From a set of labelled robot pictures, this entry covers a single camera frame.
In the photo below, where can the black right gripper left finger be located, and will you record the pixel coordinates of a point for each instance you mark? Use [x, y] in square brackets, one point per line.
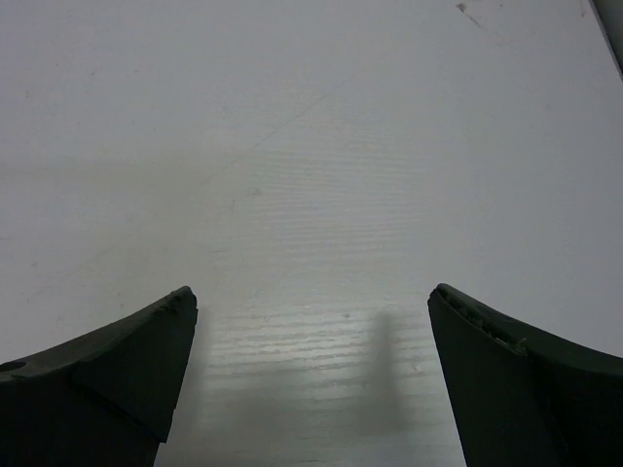
[106, 398]

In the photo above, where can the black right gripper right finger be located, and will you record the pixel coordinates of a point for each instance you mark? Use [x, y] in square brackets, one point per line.
[520, 395]

